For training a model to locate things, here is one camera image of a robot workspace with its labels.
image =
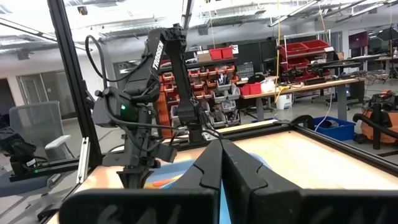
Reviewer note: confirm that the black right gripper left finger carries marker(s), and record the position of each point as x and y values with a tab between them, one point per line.
205	171

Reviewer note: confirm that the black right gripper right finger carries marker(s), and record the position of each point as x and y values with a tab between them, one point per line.
245	174

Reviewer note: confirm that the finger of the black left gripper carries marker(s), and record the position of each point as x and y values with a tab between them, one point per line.
141	177
128	180

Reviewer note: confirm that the blue plastic tray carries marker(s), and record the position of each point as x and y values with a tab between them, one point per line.
168	169

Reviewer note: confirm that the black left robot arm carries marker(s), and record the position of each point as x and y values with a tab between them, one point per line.
177	62

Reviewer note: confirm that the silver aluminium bar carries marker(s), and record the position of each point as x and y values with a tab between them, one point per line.
83	158

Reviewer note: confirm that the orange and grey parts rack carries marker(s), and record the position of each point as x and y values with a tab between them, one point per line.
214	90

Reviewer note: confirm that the white bucket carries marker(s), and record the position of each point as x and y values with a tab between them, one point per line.
283	102

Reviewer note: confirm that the red storage bin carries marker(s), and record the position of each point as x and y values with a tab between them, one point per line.
244	89
255	88
227	53
215	53

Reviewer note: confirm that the grey mesh office chair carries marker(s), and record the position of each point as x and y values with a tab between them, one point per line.
37	124

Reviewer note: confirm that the blue plastic bin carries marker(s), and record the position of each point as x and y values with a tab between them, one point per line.
339	129

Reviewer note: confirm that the brown cardboard box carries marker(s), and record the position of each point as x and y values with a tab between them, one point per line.
203	56

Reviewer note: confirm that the wooden top workbench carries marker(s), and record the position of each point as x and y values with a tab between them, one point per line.
311	85

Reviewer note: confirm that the black clamp-mounted device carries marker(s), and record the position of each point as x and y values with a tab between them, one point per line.
18	149

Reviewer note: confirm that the shelf rack with red bins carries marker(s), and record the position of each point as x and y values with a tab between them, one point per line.
304	49

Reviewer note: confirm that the orange and black object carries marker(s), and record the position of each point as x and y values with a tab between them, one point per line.
388	121

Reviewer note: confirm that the long ceiling light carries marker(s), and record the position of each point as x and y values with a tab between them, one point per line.
295	12

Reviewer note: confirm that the purple-lit monitor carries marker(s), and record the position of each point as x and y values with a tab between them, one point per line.
358	40

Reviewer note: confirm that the black curved frame bracket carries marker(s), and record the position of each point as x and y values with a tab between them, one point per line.
303	119

